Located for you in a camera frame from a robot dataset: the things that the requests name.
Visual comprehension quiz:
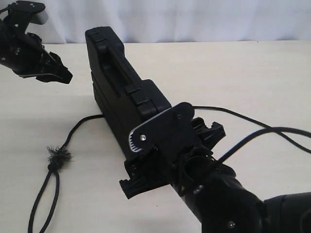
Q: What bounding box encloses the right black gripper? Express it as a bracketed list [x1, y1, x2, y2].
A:
[119, 117, 226, 199]

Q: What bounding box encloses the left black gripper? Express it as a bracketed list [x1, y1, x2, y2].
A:
[0, 26, 73, 84]

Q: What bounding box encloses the black plastic carrying case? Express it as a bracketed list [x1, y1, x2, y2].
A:
[85, 26, 172, 168]

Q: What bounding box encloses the black braided rope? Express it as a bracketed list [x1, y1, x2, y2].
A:
[27, 106, 311, 233]

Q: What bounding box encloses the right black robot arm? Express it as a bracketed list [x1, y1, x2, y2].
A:
[120, 117, 311, 233]

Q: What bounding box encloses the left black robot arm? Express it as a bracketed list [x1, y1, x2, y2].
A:
[0, 16, 73, 84]

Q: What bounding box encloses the white backdrop curtain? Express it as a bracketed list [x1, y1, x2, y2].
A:
[28, 0, 311, 44]

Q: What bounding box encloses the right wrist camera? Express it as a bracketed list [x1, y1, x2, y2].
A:
[128, 102, 194, 153]

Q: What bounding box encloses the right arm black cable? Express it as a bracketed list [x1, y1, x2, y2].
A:
[217, 126, 311, 162]

